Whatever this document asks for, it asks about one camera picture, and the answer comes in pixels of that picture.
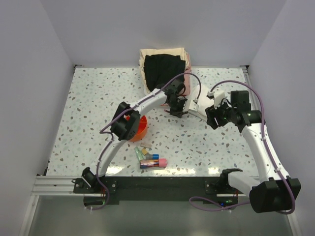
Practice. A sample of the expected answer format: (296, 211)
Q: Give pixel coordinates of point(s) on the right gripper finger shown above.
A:
(213, 112)
(214, 122)

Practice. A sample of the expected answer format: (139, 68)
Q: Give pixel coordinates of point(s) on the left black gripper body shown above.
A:
(177, 104)

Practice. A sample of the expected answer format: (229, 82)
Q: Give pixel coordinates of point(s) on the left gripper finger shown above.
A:
(173, 113)
(181, 114)

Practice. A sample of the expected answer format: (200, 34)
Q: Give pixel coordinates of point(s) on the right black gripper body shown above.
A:
(227, 113)

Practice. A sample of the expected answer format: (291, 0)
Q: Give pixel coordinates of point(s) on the orange round divided organizer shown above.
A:
(137, 135)

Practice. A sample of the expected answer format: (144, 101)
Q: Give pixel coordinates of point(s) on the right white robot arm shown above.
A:
(275, 190)

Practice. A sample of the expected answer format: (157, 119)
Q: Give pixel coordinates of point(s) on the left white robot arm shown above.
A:
(125, 123)

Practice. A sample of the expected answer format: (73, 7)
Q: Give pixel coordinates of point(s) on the white folded towel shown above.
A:
(199, 95)

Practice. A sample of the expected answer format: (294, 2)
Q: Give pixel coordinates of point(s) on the pink folded cloth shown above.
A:
(186, 90)

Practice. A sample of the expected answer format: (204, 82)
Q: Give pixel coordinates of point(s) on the black folded cloth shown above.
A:
(160, 69)

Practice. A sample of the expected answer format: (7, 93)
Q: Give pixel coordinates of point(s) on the white plastic basket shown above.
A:
(146, 92)

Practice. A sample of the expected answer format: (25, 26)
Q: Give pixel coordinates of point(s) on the small beige eraser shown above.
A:
(146, 145)

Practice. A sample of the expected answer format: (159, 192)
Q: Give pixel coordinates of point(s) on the beige folded cloth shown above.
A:
(160, 52)

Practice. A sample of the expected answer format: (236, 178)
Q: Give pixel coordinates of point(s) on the pink cap tube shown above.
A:
(162, 163)

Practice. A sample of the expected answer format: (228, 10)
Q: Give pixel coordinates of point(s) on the grey blue cap marker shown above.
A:
(151, 156)

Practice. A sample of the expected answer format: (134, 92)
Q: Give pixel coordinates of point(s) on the green glue stick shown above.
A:
(138, 153)

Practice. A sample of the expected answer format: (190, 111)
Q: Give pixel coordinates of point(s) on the colourful crayon pack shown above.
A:
(144, 164)

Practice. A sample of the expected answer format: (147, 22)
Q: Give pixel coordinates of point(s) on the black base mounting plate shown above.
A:
(154, 189)

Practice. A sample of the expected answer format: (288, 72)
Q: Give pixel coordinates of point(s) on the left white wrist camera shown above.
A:
(190, 106)

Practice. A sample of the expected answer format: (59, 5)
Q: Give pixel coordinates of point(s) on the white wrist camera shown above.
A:
(216, 96)
(190, 106)

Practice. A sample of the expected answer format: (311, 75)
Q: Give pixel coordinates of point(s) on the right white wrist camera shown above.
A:
(216, 96)

